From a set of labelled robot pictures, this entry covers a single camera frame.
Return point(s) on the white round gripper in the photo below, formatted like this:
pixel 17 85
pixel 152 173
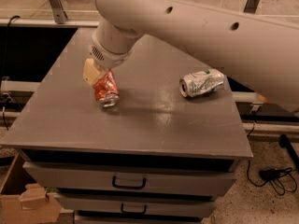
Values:
pixel 107 57

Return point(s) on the crushed red coke can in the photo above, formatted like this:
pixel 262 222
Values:
pixel 105 90

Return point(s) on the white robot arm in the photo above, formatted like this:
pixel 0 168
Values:
pixel 261 54

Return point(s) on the crushed silver green can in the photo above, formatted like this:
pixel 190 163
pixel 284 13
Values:
pixel 199 83

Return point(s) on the grey drawer cabinet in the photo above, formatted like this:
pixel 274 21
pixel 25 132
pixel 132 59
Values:
pixel 151 127

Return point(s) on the top grey drawer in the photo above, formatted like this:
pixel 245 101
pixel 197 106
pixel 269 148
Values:
pixel 75 176

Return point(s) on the grey drawer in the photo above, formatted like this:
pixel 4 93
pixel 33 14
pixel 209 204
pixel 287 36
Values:
pixel 134 206
pixel 75 176

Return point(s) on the middle grey drawer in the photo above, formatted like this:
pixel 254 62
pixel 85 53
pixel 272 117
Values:
pixel 134 206

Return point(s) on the cardboard box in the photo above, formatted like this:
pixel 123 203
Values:
pixel 23 200

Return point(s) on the left metal bracket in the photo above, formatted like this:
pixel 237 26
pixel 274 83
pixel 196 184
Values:
pixel 58 11

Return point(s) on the black power adapter with cable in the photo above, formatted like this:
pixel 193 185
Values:
pixel 273 178

